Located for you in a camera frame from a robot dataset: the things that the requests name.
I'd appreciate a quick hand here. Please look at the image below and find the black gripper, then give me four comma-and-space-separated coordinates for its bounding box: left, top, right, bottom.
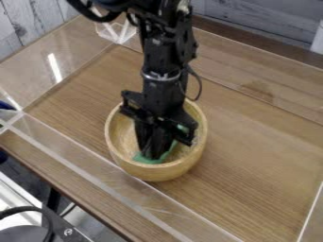
120, 71, 198, 160

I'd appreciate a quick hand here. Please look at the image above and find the green rectangular block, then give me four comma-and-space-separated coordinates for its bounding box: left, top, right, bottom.
131, 123, 193, 165

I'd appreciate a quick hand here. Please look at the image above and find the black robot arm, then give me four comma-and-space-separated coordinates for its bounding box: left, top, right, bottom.
67, 0, 198, 160

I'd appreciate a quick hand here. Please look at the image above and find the brown wooden bowl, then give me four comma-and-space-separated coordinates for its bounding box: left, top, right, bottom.
104, 100, 209, 182

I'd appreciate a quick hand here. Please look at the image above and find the blue object at left edge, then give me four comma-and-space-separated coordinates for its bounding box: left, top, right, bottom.
0, 100, 16, 110

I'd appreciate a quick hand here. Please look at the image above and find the white object at right edge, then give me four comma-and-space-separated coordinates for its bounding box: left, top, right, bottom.
311, 19, 323, 55

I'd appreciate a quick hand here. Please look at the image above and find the clear acrylic enclosure wall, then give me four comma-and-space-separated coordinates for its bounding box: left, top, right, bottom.
0, 17, 323, 242

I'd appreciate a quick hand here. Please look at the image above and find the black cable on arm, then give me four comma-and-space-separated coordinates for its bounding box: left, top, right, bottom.
178, 64, 205, 102

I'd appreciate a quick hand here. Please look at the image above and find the black cable lower left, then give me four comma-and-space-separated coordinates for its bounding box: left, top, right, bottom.
0, 206, 56, 242

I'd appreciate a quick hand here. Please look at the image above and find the black metal bracket with screw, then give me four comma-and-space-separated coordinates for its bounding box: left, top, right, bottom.
42, 208, 94, 242

